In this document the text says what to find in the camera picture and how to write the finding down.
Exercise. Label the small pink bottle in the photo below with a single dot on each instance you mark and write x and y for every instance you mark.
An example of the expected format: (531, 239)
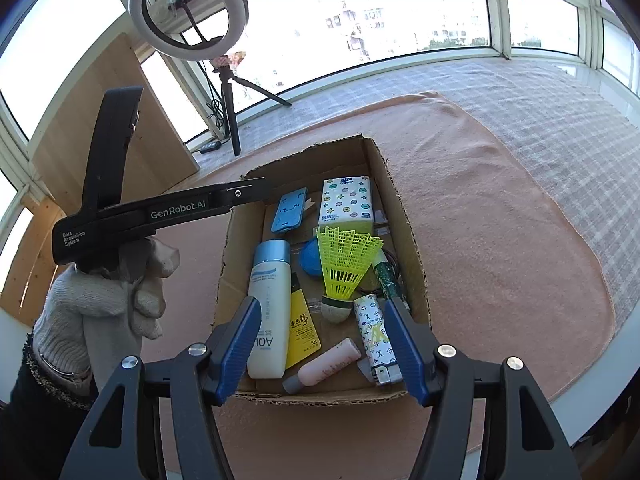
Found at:
(325, 365)

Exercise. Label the black tripod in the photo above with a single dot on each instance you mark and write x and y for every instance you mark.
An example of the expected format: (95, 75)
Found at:
(231, 115)

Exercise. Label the pine wooden panel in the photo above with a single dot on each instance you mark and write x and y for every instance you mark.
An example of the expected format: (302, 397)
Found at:
(25, 260)

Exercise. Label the cardboard box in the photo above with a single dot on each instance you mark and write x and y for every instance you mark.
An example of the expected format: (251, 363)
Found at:
(405, 240)

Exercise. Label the white checkered cloth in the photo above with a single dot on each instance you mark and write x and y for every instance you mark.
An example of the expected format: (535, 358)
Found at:
(550, 125)

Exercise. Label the white window frame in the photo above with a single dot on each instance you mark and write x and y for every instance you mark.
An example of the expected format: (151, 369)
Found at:
(495, 15)

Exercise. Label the blue round lid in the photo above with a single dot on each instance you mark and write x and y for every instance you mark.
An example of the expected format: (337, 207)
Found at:
(310, 260)

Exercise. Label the white sunscreen bottle blue cap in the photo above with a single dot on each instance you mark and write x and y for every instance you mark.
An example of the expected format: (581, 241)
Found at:
(270, 300)

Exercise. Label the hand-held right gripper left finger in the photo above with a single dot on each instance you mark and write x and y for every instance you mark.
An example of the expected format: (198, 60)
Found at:
(240, 350)

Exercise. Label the yellow card packet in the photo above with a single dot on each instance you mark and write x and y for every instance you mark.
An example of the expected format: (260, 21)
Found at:
(300, 325)

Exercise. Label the patterned tissue pack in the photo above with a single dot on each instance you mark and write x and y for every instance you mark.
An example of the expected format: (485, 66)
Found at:
(345, 205)

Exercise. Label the yellow shuttlecock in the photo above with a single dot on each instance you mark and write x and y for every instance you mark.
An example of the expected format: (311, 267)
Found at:
(345, 260)

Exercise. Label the light oak wooden board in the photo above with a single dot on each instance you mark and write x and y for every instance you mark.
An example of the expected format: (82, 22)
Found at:
(150, 125)

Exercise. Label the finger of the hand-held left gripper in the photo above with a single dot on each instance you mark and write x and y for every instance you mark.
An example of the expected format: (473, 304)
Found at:
(250, 190)

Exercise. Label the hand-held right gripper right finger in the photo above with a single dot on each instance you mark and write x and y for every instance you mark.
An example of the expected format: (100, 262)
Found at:
(405, 355)

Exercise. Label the patterned white lighter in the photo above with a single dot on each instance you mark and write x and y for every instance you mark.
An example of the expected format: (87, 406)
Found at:
(372, 335)

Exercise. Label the person's left forearm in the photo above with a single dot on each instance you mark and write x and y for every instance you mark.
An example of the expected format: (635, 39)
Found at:
(40, 420)

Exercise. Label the person's left hand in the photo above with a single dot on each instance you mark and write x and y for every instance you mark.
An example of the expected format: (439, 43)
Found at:
(85, 310)

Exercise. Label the green lip balm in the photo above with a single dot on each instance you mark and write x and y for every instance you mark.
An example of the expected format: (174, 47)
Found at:
(386, 277)

